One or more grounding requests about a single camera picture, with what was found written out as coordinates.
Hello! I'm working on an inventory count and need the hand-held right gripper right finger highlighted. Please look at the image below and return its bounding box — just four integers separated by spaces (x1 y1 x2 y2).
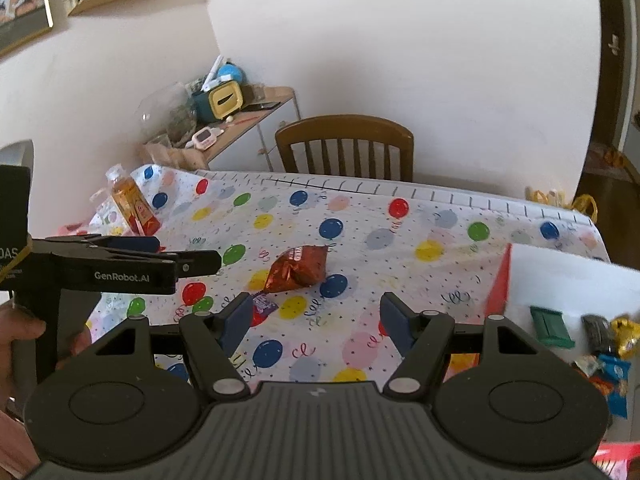
381 292 546 401

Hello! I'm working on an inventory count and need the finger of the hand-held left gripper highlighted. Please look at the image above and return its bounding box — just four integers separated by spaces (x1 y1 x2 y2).
75 235 162 257
175 251 222 277

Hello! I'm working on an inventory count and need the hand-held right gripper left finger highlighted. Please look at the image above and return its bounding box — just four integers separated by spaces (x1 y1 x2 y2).
92 292 252 402

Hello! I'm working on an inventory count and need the purple candy packet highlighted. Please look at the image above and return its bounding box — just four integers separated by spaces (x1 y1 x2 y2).
250 294 279 329

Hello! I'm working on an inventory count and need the brown red snack packet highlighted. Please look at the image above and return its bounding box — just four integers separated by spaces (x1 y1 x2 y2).
265 245 330 294

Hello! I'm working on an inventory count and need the green snack packet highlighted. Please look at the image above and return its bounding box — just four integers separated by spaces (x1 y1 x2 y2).
530 306 576 349

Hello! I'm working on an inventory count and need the red cardboard box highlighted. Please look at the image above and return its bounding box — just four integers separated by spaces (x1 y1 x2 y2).
482 242 640 480

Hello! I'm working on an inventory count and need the blue cookie packet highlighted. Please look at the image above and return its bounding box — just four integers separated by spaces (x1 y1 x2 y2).
595 354 632 419

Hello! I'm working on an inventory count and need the person's left hand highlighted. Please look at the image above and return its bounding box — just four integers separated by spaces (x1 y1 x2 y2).
0 306 94 413

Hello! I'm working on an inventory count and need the orange drink bottle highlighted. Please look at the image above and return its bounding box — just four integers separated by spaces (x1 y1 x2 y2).
106 164 162 237

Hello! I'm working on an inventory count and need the clear plastic packet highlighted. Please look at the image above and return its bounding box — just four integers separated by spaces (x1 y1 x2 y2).
90 189 126 236

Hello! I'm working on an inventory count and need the balloon print tablecloth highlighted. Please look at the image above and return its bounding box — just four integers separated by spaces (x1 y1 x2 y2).
60 164 613 402

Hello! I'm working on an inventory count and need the white timer gadget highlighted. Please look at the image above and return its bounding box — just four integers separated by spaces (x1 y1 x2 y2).
185 127 221 151

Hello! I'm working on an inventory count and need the silver lamp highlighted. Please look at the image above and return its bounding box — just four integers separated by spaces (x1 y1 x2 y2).
0 140 36 167

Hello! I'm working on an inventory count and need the large glass jar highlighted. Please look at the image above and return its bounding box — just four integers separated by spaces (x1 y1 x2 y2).
137 82 198 144

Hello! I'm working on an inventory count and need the teal yellow tissue box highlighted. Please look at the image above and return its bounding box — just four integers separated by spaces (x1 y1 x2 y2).
192 82 244 124

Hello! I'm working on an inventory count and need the wooden top side cabinet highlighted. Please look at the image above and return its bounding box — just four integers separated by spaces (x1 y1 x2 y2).
140 87 301 173

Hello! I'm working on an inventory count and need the white tube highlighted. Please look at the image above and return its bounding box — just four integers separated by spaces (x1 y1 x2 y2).
205 55 225 92

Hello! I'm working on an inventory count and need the blue round container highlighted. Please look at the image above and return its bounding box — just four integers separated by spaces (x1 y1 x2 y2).
219 62 247 85

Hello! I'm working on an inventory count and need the wooden chair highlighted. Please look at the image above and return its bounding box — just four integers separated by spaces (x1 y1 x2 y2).
275 116 415 182

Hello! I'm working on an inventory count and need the dark brown door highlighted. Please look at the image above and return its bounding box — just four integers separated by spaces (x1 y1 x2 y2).
575 0 640 196

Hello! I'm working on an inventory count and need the wall poster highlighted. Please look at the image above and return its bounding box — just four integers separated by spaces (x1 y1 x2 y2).
0 0 54 57

